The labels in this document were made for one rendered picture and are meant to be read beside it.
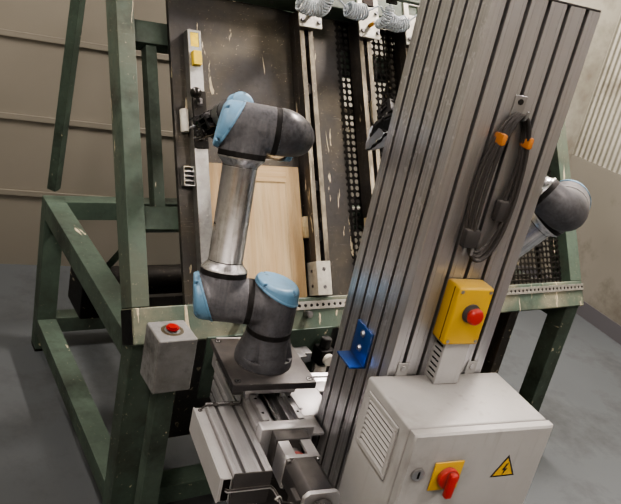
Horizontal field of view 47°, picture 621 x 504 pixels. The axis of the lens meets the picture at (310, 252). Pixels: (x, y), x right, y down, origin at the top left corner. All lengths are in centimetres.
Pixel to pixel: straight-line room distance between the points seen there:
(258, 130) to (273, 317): 45
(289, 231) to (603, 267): 353
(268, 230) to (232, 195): 90
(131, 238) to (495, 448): 134
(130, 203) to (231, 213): 71
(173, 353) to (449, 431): 98
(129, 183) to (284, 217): 60
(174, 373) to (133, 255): 41
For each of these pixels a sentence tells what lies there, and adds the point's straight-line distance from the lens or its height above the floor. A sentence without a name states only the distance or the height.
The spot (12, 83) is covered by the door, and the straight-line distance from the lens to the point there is 438.
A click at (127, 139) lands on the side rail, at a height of 137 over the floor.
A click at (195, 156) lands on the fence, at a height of 133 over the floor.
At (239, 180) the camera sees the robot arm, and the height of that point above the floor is 150.
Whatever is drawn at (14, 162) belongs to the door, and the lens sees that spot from 450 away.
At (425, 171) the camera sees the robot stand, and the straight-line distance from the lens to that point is 146.
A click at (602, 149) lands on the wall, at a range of 589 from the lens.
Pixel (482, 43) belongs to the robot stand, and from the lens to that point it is 138.
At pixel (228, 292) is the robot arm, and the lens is 174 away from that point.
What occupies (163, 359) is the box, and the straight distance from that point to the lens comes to 215.
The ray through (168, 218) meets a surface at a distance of 250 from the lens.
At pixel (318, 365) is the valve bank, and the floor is 69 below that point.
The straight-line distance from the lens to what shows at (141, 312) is 235.
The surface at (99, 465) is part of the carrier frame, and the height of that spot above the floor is 18.
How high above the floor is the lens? 198
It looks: 21 degrees down
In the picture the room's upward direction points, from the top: 13 degrees clockwise
